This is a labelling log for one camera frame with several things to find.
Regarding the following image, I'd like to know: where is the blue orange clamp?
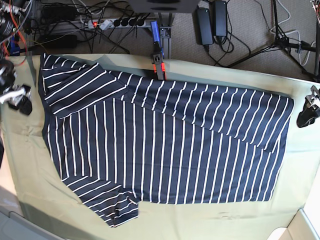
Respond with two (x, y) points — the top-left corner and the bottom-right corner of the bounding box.
(150, 20), (166, 81)
(8, 36), (21, 57)

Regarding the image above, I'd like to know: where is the blue orange centre clamp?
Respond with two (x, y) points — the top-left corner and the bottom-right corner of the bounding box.
(150, 20), (166, 81)

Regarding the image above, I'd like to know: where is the light green table cloth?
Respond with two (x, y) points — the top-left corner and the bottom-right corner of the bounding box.
(0, 56), (320, 240)

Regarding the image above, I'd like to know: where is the navy white striped T-shirt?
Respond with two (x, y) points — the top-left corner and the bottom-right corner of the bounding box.
(38, 54), (294, 228)

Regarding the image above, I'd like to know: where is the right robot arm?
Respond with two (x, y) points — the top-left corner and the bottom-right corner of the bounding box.
(0, 0), (33, 116)

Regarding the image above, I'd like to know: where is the grey plastic bin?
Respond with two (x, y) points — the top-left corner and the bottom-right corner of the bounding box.
(0, 187), (61, 240)

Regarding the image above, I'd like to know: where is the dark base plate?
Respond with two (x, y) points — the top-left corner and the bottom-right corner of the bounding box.
(126, 0), (200, 13)

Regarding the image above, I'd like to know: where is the black power brick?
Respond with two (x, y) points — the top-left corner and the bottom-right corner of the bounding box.
(211, 0), (228, 37)
(195, 7), (214, 46)

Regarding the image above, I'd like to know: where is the black camera tripod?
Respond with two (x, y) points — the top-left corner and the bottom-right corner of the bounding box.
(226, 0), (320, 83)

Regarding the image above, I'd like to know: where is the blue orange left clamp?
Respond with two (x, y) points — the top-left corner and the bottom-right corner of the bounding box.
(8, 36), (21, 57)

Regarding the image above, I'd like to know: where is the grey power strip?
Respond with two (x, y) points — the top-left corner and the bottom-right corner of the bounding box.
(81, 17), (151, 31)

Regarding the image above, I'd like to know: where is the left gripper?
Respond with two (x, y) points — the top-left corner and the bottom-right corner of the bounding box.
(296, 85), (320, 128)

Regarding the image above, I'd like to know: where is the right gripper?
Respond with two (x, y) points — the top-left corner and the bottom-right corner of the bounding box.
(0, 84), (33, 116)

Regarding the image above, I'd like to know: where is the aluminium frame post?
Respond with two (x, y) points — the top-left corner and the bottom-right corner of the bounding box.
(155, 12), (175, 59)

